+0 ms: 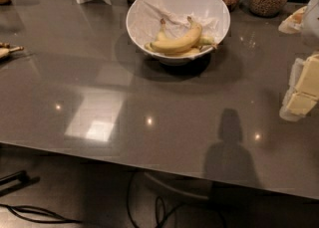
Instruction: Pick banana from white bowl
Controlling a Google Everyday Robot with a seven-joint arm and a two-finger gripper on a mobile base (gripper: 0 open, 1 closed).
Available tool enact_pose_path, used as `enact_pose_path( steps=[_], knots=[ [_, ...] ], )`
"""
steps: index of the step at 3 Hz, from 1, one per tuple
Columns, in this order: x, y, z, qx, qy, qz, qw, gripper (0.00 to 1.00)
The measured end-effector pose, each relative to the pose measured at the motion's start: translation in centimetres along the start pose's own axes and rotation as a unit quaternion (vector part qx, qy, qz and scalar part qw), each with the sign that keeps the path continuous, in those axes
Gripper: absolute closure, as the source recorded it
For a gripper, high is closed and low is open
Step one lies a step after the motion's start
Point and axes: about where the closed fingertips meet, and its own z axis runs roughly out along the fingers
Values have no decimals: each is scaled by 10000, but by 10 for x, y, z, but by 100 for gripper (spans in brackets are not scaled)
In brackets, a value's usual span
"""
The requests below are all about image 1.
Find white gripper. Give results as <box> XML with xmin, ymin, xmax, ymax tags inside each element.
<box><xmin>278</xmin><ymin>0</ymin><xmax>319</xmax><ymax>121</ymax></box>

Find yellow bottom banana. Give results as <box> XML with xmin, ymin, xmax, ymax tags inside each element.
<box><xmin>144</xmin><ymin>36</ymin><xmax>219</xmax><ymax>58</ymax></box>

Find yellow banana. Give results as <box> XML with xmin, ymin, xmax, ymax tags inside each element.
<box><xmin>156</xmin><ymin>19</ymin><xmax>167</xmax><ymax>41</ymax></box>
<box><xmin>144</xmin><ymin>36</ymin><xmax>219</xmax><ymax>58</ymax></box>
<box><xmin>150</xmin><ymin>16</ymin><xmax>202</xmax><ymax>54</ymax></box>

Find yellow top banana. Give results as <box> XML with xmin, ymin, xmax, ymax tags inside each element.
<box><xmin>150</xmin><ymin>16</ymin><xmax>202</xmax><ymax>54</ymax></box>

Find yellow rear banana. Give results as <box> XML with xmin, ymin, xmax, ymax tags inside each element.
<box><xmin>156</xmin><ymin>19</ymin><xmax>167</xmax><ymax>41</ymax></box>

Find banana at left edge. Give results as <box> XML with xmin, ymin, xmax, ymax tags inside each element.
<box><xmin>0</xmin><ymin>43</ymin><xmax>24</xmax><ymax>60</ymax></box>

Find white paper napkin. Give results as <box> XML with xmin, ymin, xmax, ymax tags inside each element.
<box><xmin>128</xmin><ymin>0</ymin><xmax>220</xmax><ymax>44</ymax></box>

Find black metal chair leg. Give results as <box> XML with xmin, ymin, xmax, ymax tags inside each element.
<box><xmin>0</xmin><ymin>170</ymin><xmax>40</xmax><ymax>197</ymax></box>

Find black cable under table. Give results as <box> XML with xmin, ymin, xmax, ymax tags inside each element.
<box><xmin>126</xmin><ymin>170</ymin><xmax>228</xmax><ymax>228</ymax></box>

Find black floor cable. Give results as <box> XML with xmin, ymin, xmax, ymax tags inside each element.
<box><xmin>0</xmin><ymin>203</ymin><xmax>83</xmax><ymax>225</ymax></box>

